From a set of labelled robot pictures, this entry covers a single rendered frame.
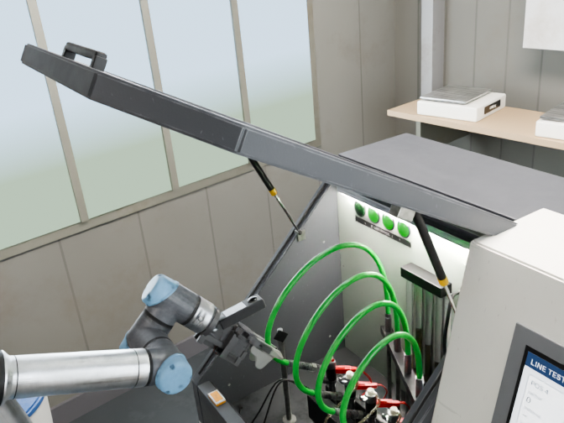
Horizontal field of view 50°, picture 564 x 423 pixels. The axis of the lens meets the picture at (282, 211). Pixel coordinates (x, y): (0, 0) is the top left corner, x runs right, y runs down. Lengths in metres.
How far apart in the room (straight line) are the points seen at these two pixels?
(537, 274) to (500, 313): 0.11
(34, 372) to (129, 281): 2.02
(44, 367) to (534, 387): 0.86
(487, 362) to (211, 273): 2.37
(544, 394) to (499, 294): 0.18
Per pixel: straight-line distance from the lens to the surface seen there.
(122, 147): 2.92
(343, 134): 3.81
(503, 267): 1.17
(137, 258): 3.14
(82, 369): 1.20
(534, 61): 3.52
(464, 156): 1.80
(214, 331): 1.41
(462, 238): 1.45
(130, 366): 1.23
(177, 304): 1.35
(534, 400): 1.19
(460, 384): 1.30
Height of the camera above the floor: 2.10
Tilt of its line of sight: 24 degrees down
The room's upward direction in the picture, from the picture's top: 5 degrees counter-clockwise
